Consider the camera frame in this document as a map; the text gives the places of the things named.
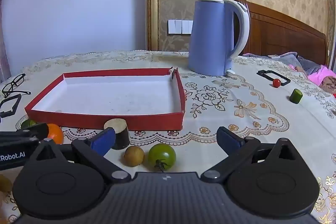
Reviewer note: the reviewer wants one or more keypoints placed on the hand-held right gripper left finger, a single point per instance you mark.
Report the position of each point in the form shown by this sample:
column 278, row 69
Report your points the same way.
column 103, row 140

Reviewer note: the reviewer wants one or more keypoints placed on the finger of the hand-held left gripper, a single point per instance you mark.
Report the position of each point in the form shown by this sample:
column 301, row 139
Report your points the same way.
column 36, row 130

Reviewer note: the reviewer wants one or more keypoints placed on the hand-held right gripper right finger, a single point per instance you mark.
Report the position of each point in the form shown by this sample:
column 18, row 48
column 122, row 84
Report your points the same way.
column 229, row 138

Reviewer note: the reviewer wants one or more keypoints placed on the small green tomato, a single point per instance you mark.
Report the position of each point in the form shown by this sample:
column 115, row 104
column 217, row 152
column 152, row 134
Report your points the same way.
column 28, row 123

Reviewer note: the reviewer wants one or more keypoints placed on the orange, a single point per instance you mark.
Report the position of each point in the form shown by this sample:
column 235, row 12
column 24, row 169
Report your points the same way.
column 56, row 133

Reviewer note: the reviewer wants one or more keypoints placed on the brown round fruit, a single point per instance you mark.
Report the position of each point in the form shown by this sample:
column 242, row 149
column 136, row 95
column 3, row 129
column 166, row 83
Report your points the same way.
column 134, row 156

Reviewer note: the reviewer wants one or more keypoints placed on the red cardboard box lid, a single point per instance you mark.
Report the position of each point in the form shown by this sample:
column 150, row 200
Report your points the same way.
column 105, row 92

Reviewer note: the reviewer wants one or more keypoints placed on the red cherry tomato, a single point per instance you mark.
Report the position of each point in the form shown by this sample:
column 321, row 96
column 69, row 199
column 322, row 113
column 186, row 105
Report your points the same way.
column 276, row 83

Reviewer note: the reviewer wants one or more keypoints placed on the green pepper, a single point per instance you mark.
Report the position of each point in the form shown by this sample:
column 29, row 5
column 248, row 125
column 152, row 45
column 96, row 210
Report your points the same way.
column 296, row 96

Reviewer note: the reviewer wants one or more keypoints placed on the cream embroidered tablecloth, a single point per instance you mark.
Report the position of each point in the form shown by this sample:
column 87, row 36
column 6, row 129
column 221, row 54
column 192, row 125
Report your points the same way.
column 236, row 119

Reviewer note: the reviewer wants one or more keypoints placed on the pale yellow fruit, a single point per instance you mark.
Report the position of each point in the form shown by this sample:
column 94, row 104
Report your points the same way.
column 5, row 183

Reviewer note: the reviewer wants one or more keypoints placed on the black eyeglasses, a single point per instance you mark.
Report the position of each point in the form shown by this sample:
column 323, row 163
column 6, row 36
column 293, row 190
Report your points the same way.
column 13, row 84

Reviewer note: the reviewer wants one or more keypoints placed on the grey purple blanket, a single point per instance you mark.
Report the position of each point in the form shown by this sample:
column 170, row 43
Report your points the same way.
column 286, row 59

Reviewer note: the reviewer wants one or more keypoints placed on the blue chair back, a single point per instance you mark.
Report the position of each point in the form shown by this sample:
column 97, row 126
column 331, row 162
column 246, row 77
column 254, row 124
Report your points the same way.
column 210, row 37

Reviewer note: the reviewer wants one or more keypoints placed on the pink blanket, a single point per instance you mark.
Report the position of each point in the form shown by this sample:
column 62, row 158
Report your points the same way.
column 319, row 75

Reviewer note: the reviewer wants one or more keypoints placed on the brown wooden headboard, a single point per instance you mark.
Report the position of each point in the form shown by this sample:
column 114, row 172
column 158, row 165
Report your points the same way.
column 275, row 35

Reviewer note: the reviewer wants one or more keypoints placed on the black plastic frame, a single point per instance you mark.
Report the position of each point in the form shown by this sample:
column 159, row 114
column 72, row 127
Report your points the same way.
column 261, row 73
column 17, row 102

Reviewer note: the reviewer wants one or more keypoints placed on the white light switch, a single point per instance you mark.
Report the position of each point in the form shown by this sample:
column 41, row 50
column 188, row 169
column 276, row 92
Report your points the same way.
column 180, row 26

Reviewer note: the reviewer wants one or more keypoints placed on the gold wall moulding frame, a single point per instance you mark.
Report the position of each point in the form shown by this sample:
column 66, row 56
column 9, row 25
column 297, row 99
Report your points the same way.
column 152, row 3

